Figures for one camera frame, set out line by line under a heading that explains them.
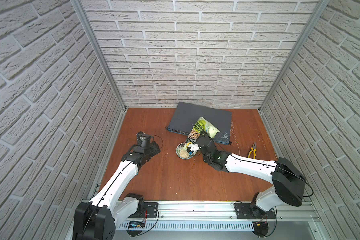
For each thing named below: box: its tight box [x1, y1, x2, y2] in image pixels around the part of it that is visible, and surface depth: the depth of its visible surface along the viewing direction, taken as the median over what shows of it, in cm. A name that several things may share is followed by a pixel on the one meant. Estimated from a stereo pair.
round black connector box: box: [252, 221, 269, 238], surface depth 72 cm
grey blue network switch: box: [165, 101, 233, 145], surface depth 116 cm
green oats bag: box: [188, 116, 220, 143], surface depth 83 cm
